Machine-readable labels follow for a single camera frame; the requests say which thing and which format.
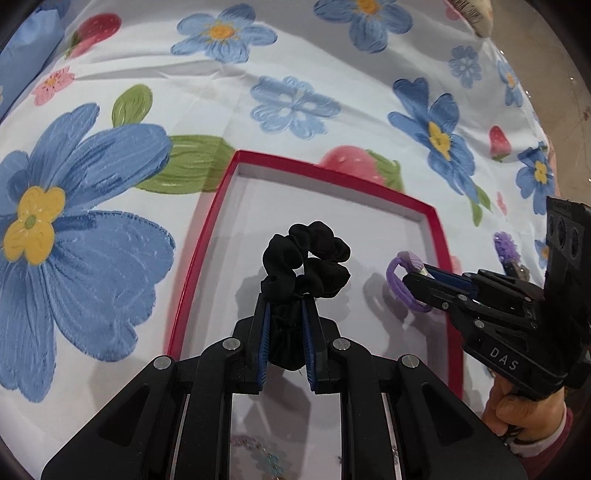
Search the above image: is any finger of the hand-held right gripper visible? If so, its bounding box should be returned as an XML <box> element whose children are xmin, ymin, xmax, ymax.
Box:
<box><xmin>422</xmin><ymin>264</ymin><xmax>546</xmax><ymax>306</ymax></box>
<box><xmin>401</xmin><ymin>273</ymin><xmax>491</xmax><ymax>334</ymax></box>

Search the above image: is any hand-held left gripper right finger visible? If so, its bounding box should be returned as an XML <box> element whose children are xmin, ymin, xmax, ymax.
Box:
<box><xmin>300</xmin><ymin>298</ymin><xmax>529</xmax><ymax>480</ymax></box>

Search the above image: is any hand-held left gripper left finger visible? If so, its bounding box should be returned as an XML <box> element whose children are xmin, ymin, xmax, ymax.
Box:
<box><xmin>41</xmin><ymin>295</ymin><xmax>273</xmax><ymax>480</ymax></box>

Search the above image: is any purple hair tie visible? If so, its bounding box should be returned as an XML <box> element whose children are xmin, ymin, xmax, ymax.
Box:
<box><xmin>385</xmin><ymin>250</ymin><xmax>437</xmax><ymax>312</ymax></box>

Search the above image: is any black scrunchie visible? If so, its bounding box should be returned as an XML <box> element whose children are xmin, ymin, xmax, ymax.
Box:
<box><xmin>259</xmin><ymin>220</ymin><xmax>352</xmax><ymax>372</ymax></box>

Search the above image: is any red shallow box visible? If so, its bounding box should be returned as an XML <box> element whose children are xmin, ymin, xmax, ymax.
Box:
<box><xmin>166</xmin><ymin>148</ymin><xmax>465</xmax><ymax>480</ymax></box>

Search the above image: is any person's right forearm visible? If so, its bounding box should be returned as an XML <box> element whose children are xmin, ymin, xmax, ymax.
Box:
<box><xmin>502</xmin><ymin>408</ymin><xmax>577</xmax><ymax>468</ymax></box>

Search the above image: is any person's right hand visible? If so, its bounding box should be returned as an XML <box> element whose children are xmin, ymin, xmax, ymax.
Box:
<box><xmin>480</xmin><ymin>376</ymin><xmax>574</xmax><ymax>445</ymax></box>

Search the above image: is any purple flower hair clip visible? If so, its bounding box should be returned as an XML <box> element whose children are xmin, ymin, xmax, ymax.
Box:
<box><xmin>493</xmin><ymin>232</ymin><xmax>532</xmax><ymax>282</ymax></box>

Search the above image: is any cream panda print pillow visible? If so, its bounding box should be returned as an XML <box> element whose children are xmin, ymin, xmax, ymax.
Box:
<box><xmin>445</xmin><ymin>0</ymin><xmax>495</xmax><ymax>38</ymax></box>

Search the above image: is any light blue pillow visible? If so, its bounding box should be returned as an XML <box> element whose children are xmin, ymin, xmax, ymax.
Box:
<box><xmin>0</xmin><ymin>0</ymin><xmax>71</xmax><ymax>121</ymax></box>

